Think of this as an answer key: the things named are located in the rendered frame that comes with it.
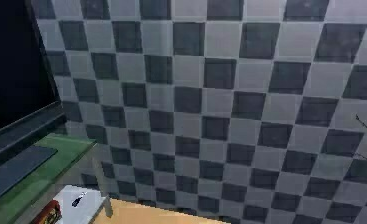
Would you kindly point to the green glass television stand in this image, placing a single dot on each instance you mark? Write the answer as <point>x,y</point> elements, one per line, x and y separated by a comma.
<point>62,150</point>

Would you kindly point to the white flat box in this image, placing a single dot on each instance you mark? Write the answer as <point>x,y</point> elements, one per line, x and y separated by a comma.
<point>87,208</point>

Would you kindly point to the small black pen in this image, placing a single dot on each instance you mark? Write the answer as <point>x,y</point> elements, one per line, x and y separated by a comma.
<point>78,200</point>

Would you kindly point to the red and yellow box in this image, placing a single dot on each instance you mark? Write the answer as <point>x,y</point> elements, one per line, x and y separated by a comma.
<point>50,213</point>

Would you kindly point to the black television set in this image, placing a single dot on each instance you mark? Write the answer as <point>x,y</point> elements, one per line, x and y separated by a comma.
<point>17,66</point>

